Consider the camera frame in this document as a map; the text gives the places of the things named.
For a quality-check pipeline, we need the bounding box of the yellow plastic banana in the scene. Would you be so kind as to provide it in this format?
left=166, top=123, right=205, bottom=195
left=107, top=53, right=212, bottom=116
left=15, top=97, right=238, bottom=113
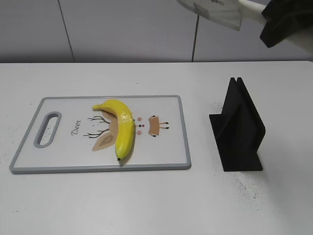
left=92, top=99, right=135, bottom=161

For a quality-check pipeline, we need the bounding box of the white grey cutting board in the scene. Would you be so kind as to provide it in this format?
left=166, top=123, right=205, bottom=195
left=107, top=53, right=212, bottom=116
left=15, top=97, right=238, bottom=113
left=9, top=95, right=191, bottom=174

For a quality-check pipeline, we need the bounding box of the black knife stand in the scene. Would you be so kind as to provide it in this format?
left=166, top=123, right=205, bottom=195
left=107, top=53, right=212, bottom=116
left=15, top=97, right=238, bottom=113
left=209, top=77, right=266, bottom=171

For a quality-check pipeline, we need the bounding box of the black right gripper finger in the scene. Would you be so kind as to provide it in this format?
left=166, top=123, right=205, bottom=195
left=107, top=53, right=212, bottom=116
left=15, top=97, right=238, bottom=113
left=260, top=0, right=313, bottom=48

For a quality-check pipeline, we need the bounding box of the white handled cleaver knife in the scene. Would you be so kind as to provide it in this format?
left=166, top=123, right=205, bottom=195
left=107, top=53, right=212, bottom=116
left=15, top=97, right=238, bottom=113
left=177, top=0, right=266, bottom=31

